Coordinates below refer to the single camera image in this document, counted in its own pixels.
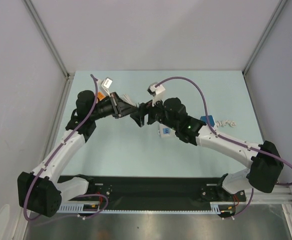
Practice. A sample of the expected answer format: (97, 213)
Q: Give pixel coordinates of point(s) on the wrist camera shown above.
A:
(157, 91)
(104, 86)

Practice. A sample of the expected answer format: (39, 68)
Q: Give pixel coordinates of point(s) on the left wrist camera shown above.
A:
(104, 86)

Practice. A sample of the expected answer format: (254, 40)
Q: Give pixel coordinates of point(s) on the white slotted cable duct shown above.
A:
(145, 207)

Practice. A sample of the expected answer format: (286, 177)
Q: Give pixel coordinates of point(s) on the left aluminium frame post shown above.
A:
(39, 24)

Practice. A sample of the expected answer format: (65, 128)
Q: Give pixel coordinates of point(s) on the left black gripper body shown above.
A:
(112, 106)

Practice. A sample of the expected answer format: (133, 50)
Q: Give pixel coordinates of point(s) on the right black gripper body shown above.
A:
(150, 115)

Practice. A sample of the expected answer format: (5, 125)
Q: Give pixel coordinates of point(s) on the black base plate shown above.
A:
(163, 189)

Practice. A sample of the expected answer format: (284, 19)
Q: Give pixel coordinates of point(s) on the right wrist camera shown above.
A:
(157, 91)

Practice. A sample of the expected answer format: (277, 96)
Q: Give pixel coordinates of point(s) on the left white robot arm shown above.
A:
(39, 190)

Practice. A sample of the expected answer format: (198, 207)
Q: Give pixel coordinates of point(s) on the aluminium frame post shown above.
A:
(265, 34)
(39, 24)

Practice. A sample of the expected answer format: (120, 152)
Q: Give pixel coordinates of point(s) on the right aluminium frame post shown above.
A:
(265, 34)

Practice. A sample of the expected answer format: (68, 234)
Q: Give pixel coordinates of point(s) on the orange power strip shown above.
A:
(100, 96)

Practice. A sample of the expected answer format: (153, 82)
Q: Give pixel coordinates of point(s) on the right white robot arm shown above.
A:
(262, 163)

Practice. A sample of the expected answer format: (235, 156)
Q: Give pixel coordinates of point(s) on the blue cube plug adapter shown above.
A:
(208, 119)

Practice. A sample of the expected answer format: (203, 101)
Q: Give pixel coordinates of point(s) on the white colourful power strip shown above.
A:
(166, 132)

